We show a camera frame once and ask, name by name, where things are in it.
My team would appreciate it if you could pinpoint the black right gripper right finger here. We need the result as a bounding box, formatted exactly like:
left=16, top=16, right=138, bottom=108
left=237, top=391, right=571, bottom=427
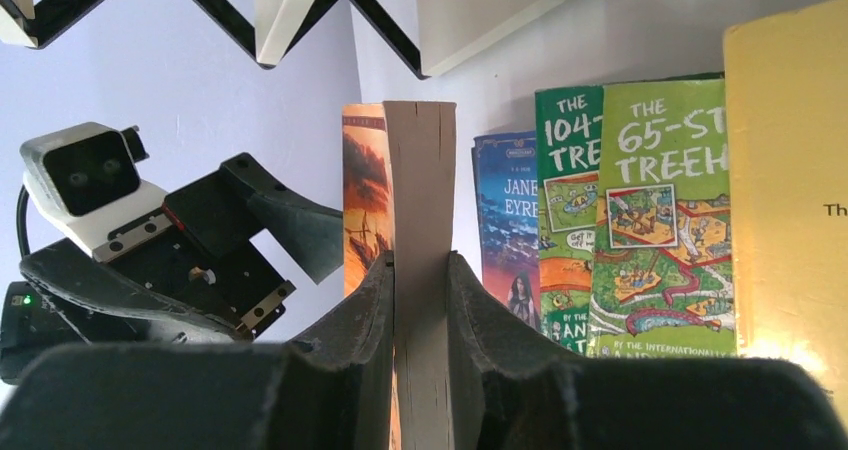
left=447, top=253, right=847, bottom=449

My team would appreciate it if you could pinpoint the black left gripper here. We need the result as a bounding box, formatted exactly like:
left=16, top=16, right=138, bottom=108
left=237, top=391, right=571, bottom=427
left=20, top=153, right=343, bottom=344

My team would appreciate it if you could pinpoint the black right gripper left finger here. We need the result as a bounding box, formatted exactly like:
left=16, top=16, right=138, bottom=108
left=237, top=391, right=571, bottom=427
left=1, top=252, right=395, bottom=449

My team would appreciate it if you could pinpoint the orange paperback book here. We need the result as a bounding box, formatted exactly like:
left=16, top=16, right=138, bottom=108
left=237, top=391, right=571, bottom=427
left=342, top=101, right=457, bottom=449

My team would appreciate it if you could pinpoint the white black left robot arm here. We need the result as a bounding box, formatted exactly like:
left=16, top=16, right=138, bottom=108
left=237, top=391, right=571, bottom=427
left=1, top=153, right=343, bottom=385

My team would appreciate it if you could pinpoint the light green treehouse book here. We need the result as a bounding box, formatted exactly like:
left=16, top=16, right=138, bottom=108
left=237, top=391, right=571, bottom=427
left=586, top=75, right=736, bottom=358

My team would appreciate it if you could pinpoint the Jane Eyre blue book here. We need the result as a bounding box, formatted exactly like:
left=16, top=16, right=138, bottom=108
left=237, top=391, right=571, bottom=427
left=471, top=131, right=541, bottom=330

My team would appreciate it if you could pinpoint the cream three-tier shelf rack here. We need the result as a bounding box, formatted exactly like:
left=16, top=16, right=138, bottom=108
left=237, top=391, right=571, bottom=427
left=1, top=0, right=566, bottom=80

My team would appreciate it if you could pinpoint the dark green treehouse book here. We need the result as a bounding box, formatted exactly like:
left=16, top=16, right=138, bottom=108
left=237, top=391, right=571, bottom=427
left=535, top=85, right=604, bottom=355

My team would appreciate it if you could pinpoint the yellow book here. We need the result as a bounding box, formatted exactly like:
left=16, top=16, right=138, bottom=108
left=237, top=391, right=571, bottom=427
left=723, top=0, right=847, bottom=417

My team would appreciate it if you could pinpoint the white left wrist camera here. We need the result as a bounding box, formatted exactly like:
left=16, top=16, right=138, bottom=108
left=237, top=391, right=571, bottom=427
left=19, top=122, right=170, bottom=263

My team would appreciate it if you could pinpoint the black left camera cable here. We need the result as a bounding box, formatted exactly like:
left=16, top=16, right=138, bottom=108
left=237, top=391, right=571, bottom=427
left=15, top=185, right=33, bottom=259

